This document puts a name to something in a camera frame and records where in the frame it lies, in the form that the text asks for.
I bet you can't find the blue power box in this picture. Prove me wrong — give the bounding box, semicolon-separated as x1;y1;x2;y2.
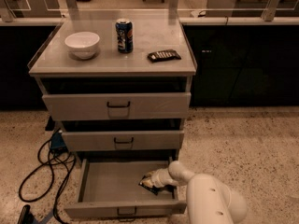
50;132;66;152

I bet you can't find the dark counter cabinet left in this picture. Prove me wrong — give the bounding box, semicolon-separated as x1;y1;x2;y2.
0;24;56;110

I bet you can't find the grey drawer cabinet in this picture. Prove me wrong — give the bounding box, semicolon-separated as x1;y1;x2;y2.
30;10;196;162

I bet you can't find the background desk left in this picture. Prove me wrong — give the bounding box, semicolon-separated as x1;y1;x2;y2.
5;0;61;18

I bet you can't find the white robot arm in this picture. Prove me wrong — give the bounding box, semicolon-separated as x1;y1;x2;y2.
139;161;248;224

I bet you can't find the black floor cable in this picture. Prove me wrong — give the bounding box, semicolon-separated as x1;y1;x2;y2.
18;137;78;224

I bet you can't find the grey bottom drawer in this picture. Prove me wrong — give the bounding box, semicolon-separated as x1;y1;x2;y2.
64;159;186;219

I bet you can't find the white ceramic bowl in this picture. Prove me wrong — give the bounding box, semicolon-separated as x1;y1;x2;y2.
64;32;100;60

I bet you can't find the dark counter cabinet right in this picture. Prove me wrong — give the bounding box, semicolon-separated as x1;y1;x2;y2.
183;22;299;106

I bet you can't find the background desk right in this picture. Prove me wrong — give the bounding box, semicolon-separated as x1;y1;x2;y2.
206;0;299;17

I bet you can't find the grey top drawer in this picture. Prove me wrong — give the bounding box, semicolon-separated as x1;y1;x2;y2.
42;92;191;121

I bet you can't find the background desk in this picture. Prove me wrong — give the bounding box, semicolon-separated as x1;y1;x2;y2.
206;0;299;17
5;0;61;18

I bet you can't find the grey drawer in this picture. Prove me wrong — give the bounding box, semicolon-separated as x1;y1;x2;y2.
62;131;184;151
42;92;191;121
64;159;186;219

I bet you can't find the blue pepsi can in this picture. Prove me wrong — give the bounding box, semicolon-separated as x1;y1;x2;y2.
115;19;133;53

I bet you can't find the black object on floor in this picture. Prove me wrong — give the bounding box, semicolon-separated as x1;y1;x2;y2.
17;204;34;224

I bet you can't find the dark counter cabinet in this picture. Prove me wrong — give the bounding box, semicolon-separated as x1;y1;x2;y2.
0;24;56;110
183;22;299;106

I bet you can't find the grey middle drawer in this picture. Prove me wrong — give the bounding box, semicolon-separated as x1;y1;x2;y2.
62;131;184;151

